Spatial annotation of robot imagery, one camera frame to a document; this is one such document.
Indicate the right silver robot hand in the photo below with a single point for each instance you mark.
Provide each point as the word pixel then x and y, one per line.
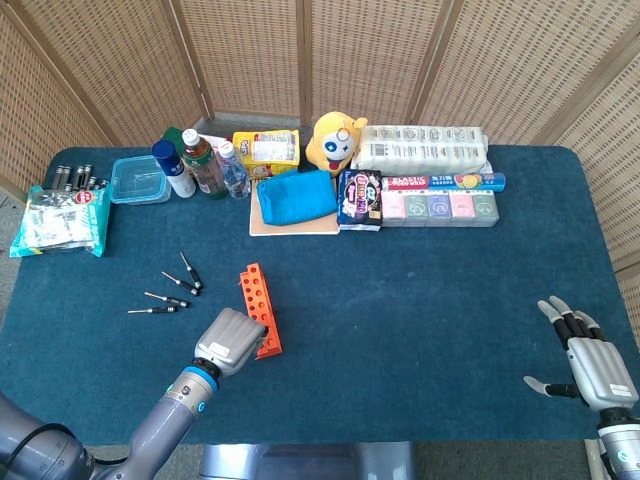
pixel 597 372

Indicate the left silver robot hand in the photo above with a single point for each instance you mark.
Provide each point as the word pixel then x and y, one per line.
pixel 230 342

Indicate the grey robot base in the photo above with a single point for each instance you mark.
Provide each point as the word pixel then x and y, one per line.
pixel 305 462

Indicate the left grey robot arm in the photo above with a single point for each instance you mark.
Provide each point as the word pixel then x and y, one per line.
pixel 125 440

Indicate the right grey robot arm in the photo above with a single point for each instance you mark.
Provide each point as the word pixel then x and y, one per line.
pixel 620 445

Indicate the orange tube rack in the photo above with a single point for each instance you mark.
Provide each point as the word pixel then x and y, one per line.
pixel 257 295

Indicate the tan notebook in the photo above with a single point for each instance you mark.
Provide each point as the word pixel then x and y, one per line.
pixel 295 229

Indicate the blue felt table mat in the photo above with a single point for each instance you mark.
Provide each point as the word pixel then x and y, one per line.
pixel 375 300

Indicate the blue folded cloth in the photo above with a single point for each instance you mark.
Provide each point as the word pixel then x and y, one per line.
pixel 296 196

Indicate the clear water bottle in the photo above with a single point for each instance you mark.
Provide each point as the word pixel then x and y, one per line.
pixel 234 172

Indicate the green label tea bottle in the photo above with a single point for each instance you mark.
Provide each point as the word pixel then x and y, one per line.
pixel 202 165

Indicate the blue and white bottle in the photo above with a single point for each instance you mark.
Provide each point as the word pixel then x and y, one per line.
pixel 173 167

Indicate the clear blue-lid food container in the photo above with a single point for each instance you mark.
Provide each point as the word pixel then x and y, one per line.
pixel 138 181

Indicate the dark purple pad package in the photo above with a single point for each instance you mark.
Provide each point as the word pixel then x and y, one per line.
pixel 359 200

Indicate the yellow snack box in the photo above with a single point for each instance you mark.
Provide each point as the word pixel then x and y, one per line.
pixel 267 152

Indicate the white pink packet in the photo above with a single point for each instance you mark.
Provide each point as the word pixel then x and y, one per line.
pixel 212 141

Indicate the teal wet wipes packet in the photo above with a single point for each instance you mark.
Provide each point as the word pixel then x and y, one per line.
pixel 60 220

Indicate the dark green packet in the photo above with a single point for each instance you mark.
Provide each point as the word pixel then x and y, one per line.
pixel 172 135

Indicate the yellow plush toy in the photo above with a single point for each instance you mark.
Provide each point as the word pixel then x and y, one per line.
pixel 334 145

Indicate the black battery pack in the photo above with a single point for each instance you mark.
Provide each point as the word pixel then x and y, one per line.
pixel 77 176

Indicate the pastel pocket tissue pack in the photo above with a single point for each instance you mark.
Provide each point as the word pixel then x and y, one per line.
pixel 440 207

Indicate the plastic food wrap box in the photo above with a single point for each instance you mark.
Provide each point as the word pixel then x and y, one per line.
pixel 440 181

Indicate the white tissue multipack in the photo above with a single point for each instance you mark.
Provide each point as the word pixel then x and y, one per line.
pixel 420 150

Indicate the woven rattan folding screen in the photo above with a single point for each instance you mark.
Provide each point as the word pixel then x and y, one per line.
pixel 250 55

